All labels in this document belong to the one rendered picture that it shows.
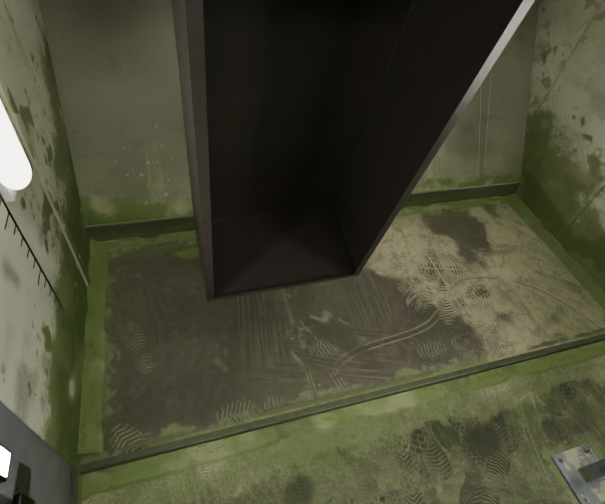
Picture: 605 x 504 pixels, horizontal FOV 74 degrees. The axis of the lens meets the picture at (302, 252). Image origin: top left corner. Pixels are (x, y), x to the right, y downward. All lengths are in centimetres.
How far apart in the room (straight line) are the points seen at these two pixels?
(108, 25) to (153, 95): 33
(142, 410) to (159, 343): 29
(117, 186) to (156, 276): 49
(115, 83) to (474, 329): 211
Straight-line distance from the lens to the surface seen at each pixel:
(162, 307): 203
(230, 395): 179
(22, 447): 133
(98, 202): 225
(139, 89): 222
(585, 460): 226
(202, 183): 94
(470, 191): 292
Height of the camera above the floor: 170
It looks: 48 degrees down
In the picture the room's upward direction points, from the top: 11 degrees clockwise
